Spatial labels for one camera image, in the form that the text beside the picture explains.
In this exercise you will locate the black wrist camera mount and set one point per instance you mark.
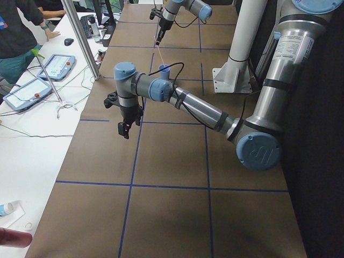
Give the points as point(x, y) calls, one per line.
point(111, 100)

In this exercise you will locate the person in dark shirt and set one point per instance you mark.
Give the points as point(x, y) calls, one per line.
point(17, 41)

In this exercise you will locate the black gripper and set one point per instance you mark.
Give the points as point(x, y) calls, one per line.
point(163, 24)
point(129, 113)

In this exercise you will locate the black computer mouse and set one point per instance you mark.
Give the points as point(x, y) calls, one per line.
point(68, 41)

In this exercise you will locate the thin metal rod stand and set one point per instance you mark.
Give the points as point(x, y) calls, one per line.
point(62, 104)

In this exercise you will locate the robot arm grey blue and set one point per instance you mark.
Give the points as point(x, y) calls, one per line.
point(298, 25)
point(169, 12)

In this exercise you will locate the black keyboard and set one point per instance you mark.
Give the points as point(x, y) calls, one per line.
point(87, 22)

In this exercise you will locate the red cylinder bottle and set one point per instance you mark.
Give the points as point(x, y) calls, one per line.
point(13, 238)

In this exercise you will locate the clear water bottle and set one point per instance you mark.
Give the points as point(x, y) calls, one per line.
point(94, 29)

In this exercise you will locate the blue paper cup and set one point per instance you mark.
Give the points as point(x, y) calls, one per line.
point(164, 71)

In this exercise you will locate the aluminium frame post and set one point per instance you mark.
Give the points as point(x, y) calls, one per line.
point(82, 40)

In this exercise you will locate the teach pendant tablet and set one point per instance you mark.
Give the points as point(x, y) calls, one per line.
point(58, 66)
point(28, 95)

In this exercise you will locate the far teach pendant tablet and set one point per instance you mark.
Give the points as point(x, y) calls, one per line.
point(58, 66)

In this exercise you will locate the blue white tube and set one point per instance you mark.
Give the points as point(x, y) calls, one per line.
point(6, 209)

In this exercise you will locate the near teach pendant tablet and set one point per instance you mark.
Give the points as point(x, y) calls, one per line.
point(28, 95)

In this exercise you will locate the wooden chopstick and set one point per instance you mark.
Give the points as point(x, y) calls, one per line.
point(158, 49)

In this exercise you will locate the white camera mounting post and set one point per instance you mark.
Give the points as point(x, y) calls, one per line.
point(233, 76)

